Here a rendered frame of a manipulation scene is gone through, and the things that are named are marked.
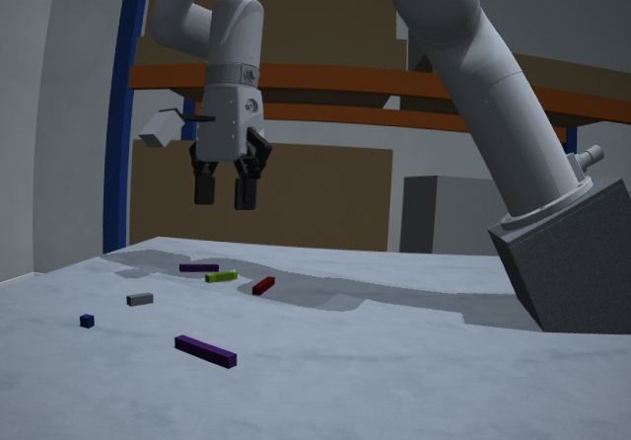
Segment lime green rod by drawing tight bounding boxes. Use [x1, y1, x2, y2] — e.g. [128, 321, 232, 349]
[205, 271, 238, 283]

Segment small blue cube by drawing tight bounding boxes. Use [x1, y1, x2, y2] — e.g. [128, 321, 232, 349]
[80, 314, 95, 329]

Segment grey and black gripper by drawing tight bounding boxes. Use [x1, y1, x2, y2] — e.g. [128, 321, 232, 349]
[189, 83, 272, 210]

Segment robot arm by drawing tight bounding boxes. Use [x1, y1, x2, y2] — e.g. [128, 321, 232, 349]
[138, 0, 604, 231]

